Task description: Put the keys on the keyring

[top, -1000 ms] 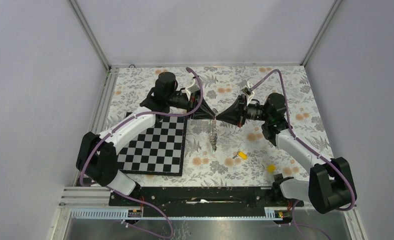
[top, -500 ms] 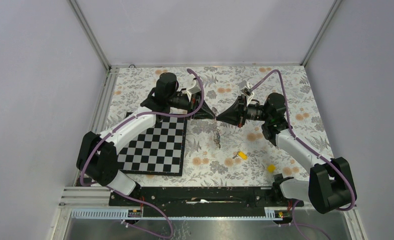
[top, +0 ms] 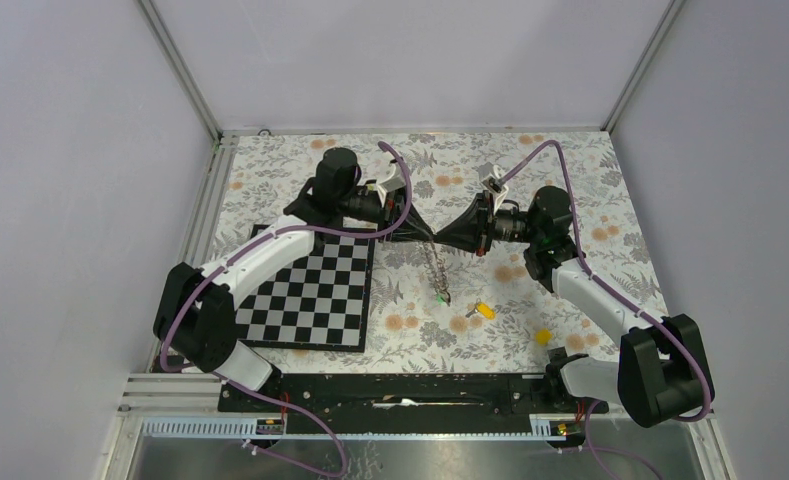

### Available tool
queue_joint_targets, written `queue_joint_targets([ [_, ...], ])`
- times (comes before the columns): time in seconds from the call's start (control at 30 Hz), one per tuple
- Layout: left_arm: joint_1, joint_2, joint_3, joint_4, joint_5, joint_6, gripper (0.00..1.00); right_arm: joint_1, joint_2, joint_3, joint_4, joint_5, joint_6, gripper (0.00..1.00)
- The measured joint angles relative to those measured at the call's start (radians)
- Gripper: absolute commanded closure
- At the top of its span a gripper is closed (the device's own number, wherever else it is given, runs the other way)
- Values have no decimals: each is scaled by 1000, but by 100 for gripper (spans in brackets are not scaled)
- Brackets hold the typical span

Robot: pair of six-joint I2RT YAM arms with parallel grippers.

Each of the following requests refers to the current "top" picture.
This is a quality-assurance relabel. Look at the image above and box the yellow key tag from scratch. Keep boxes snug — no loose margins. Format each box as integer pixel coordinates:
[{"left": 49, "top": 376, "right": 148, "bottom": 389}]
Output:
[{"left": 465, "top": 302, "right": 496, "bottom": 320}]

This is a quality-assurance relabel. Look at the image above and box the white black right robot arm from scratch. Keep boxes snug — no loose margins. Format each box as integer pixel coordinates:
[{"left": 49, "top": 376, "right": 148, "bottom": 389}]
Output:
[{"left": 435, "top": 186, "right": 714, "bottom": 428}]

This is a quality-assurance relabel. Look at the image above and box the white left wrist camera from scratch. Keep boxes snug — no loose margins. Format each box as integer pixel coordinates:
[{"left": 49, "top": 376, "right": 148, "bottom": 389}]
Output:
[{"left": 374, "top": 160, "right": 406, "bottom": 203}]

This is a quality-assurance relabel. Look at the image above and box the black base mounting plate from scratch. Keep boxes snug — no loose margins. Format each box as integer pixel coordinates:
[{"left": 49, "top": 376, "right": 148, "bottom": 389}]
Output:
[{"left": 217, "top": 373, "right": 609, "bottom": 439}]

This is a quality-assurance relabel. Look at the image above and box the black white chessboard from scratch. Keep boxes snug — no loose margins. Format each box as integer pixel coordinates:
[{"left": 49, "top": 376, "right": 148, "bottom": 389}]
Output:
[{"left": 236, "top": 236, "right": 376, "bottom": 353}]

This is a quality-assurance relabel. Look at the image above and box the floral patterned table mat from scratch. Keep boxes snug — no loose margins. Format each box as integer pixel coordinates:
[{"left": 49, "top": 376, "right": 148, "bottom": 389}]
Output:
[{"left": 207, "top": 131, "right": 667, "bottom": 373}]

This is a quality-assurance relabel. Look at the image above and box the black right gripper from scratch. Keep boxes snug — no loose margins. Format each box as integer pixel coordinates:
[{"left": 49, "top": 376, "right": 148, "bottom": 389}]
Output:
[{"left": 434, "top": 190, "right": 543, "bottom": 257}]

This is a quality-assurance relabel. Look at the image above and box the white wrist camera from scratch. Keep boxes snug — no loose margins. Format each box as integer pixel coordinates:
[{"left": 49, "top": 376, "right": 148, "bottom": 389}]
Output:
[
  {"left": 374, "top": 160, "right": 406, "bottom": 203},
  {"left": 477, "top": 164, "right": 509, "bottom": 198}
]

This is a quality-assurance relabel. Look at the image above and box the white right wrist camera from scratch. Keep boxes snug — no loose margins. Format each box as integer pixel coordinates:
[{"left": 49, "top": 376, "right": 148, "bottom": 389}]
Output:
[{"left": 477, "top": 164, "right": 509, "bottom": 198}]

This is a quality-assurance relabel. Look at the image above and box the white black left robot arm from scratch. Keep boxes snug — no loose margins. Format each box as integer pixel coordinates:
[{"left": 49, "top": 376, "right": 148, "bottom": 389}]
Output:
[{"left": 153, "top": 141, "right": 413, "bottom": 411}]

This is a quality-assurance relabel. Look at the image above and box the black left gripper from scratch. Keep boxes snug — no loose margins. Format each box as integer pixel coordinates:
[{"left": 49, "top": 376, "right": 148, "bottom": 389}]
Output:
[{"left": 339, "top": 186, "right": 434, "bottom": 244}]

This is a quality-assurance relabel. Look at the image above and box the grey slotted cable duct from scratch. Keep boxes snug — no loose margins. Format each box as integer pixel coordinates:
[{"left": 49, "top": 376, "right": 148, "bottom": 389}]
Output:
[{"left": 143, "top": 414, "right": 577, "bottom": 441}]

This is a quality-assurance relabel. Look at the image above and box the yellow cube block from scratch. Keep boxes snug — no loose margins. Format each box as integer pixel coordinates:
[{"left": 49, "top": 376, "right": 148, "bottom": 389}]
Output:
[{"left": 534, "top": 329, "right": 553, "bottom": 347}]

